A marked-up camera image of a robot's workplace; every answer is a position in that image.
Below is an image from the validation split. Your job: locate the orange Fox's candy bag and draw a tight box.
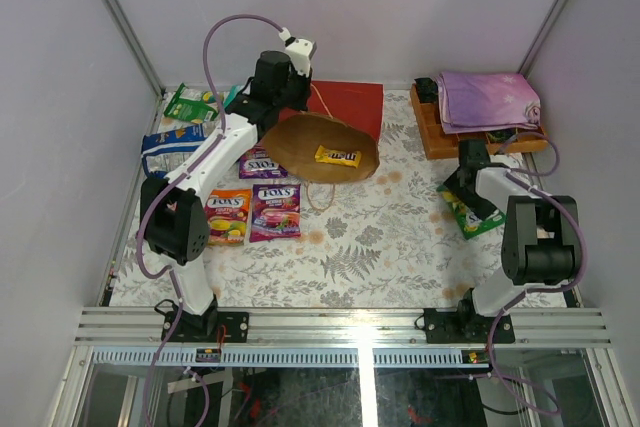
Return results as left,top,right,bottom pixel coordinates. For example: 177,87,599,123
204,189,251,246

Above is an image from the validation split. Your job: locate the blue white snack packet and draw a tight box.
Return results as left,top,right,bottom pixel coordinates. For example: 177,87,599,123
141,122,217,178

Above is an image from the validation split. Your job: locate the red Fox's candy bag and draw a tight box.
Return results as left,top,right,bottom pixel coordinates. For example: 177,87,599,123
249,184,301,242

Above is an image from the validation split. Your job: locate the blue grey cable duct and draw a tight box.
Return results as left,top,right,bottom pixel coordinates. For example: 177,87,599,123
93,347,489,369

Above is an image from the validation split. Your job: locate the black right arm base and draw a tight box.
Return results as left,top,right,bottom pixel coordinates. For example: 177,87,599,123
414,298,515,345

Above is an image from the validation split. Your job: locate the aluminium front rail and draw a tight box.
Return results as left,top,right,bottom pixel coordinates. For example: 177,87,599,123
74,307,612,349

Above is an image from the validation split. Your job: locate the yellow snack packet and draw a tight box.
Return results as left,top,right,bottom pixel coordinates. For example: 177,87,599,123
314,145,362,168

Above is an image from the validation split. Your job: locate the green Fox's candy bag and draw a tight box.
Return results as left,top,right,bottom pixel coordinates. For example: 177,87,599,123
163,83,218,124

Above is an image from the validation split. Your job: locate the dark packet in tray corner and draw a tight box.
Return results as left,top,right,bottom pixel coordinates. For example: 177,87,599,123
414,77,439,104

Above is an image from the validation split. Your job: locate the dark green gold packet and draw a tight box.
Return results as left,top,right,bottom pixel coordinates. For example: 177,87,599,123
486,129,517,145

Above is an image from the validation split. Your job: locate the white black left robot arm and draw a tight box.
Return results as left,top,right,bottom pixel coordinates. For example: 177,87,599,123
136,45,313,342

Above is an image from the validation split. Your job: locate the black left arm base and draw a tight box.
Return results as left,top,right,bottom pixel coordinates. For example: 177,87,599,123
154,298,250,345

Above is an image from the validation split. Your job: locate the red brown paper bag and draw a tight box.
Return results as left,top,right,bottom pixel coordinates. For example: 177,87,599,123
260,81,384,187

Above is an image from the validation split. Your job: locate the orange wooden compartment tray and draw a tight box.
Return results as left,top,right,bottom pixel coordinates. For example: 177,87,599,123
410,84,549,160

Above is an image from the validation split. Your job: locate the teal green snack packet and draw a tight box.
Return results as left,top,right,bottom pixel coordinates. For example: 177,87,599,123
223,85,245,109

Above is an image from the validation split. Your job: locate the purple princess print cloth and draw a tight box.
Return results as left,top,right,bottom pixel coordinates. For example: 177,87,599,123
436,72,541,134

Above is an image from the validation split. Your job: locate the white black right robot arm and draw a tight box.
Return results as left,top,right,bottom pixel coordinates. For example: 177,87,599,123
445,139,588,342

